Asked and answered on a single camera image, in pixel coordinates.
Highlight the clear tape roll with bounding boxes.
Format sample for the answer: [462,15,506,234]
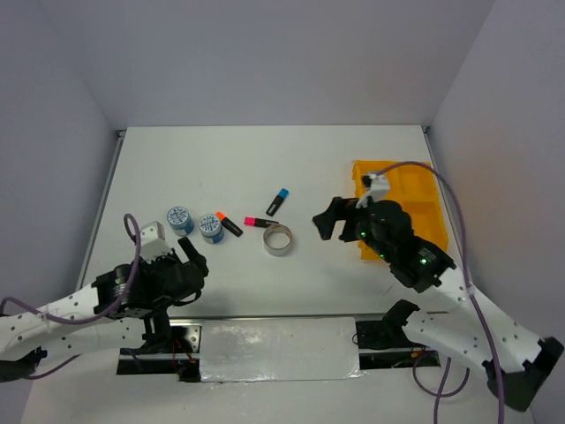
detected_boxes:
[263,223,294,257]

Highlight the blue paint jar left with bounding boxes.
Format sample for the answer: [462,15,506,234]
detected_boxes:
[166,206,194,237]

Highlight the blue paint jar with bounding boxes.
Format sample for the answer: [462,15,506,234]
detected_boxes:
[198,214,224,244]
[166,206,194,237]

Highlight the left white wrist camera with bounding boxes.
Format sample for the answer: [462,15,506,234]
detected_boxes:
[140,221,171,263]

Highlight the orange highlighter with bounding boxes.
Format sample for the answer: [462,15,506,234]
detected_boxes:
[215,212,243,237]

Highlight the blue highlighter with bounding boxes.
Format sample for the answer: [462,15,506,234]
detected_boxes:
[266,188,289,217]

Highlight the blue paint jar right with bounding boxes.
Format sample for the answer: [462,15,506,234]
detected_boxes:
[198,214,224,244]

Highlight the pink highlighter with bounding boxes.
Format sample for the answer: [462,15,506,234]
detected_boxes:
[244,216,278,228]

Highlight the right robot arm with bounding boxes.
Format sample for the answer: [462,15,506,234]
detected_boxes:
[313,197,564,412]

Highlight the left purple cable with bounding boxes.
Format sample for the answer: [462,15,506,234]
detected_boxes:
[0,213,145,380]

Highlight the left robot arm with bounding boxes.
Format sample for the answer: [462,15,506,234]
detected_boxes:
[1,238,208,382]

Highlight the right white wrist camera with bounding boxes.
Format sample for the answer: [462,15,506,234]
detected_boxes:
[356,171,390,209]

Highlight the yellow compartment bin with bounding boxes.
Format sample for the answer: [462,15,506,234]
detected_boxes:
[352,160,448,261]

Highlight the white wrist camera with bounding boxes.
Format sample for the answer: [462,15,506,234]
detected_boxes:
[140,221,171,263]
[356,171,390,209]

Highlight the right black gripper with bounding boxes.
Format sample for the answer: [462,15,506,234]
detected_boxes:
[312,194,391,259]

